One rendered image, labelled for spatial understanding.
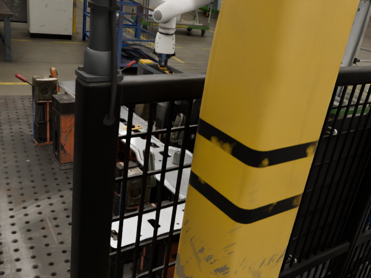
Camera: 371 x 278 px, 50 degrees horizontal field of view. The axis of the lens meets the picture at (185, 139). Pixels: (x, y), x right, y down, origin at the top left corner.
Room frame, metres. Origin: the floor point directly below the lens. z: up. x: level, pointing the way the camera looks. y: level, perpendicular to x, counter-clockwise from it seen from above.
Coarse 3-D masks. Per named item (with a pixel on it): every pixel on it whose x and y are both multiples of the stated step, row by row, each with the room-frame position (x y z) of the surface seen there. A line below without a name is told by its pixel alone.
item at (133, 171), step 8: (136, 168) 1.13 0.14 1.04; (128, 184) 1.07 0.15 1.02; (136, 184) 1.08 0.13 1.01; (120, 192) 1.10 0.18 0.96; (128, 192) 1.07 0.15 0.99; (136, 192) 1.09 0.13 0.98; (120, 200) 1.08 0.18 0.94; (128, 200) 1.07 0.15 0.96; (136, 200) 1.08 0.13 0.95; (144, 200) 1.10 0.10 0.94; (128, 208) 1.06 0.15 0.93; (136, 208) 1.09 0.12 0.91; (128, 256) 1.08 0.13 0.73
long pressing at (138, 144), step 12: (60, 84) 2.01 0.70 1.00; (72, 84) 2.03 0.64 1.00; (72, 96) 1.86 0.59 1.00; (132, 120) 1.65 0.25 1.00; (144, 120) 1.66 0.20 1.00; (120, 132) 1.49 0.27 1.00; (132, 132) 1.51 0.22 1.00; (132, 144) 1.40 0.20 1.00; (144, 144) 1.41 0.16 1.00; (156, 144) 1.43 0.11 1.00; (156, 156) 1.32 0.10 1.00; (192, 156) 1.37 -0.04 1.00; (156, 168) 1.23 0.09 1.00; (168, 180) 1.16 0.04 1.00; (180, 192) 1.09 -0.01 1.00
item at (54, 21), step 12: (36, 0) 7.70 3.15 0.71; (48, 0) 7.80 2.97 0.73; (60, 0) 7.91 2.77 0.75; (72, 0) 8.03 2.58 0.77; (36, 12) 7.70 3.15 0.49; (48, 12) 7.80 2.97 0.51; (60, 12) 7.91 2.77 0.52; (72, 12) 8.03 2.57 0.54; (36, 24) 7.70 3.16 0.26; (48, 24) 7.80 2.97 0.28; (60, 24) 7.91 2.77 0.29; (36, 36) 7.72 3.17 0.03; (48, 36) 7.83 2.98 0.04; (60, 36) 7.94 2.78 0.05
